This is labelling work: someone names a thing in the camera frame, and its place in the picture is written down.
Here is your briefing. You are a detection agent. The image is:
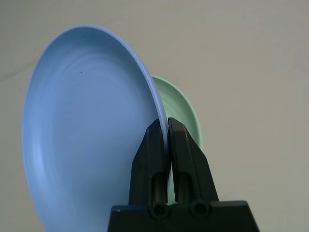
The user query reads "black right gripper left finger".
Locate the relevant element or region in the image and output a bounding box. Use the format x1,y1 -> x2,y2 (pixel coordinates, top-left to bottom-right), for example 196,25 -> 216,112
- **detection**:
128,118 -> 169,206

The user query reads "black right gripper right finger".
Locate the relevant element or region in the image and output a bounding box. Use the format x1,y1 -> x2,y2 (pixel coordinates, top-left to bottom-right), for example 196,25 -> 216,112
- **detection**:
168,117 -> 220,205

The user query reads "blue plate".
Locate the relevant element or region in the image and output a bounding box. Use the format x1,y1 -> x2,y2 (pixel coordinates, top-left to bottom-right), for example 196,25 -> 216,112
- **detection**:
21,23 -> 170,232

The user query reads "green plate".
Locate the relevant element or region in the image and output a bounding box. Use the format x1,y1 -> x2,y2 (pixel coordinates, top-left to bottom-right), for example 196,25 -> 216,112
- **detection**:
151,76 -> 203,203

